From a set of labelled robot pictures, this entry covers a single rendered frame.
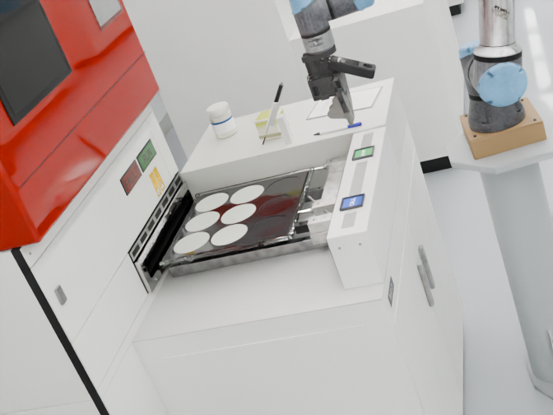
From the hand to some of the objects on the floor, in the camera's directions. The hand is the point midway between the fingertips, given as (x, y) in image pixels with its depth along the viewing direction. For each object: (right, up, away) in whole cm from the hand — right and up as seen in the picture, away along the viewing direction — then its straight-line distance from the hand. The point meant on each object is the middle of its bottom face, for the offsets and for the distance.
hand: (353, 119), depth 220 cm
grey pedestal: (+79, -70, +50) cm, 117 cm away
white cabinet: (+11, -94, +54) cm, 109 cm away
